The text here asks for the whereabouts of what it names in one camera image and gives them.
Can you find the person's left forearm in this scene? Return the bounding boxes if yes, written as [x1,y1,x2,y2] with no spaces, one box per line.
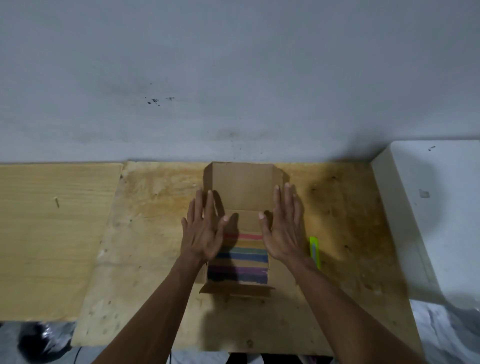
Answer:
[93,257,209,364]

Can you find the person's left hand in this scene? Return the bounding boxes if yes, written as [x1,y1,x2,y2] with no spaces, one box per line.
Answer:
[180,189,230,264]

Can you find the white plastic sheet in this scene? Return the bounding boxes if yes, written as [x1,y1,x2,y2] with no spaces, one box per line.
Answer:
[409,299,480,364]

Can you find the person's right forearm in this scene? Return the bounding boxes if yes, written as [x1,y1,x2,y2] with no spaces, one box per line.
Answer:
[284,258,426,364]

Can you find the black plastic bag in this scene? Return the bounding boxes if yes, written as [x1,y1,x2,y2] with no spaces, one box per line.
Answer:
[16,321,76,363]

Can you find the rainbow striped cardboard box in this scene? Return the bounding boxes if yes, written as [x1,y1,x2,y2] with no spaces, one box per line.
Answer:
[199,162,291,299]

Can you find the light wooden board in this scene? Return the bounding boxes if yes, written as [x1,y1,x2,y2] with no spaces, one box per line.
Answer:
[0,163,124,323]

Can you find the person's right hand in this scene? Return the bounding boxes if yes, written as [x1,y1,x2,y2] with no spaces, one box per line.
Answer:
[258,182,313,264]

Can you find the green utility knife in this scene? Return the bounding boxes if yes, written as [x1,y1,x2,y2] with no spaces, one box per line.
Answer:
[309,236,322,271]

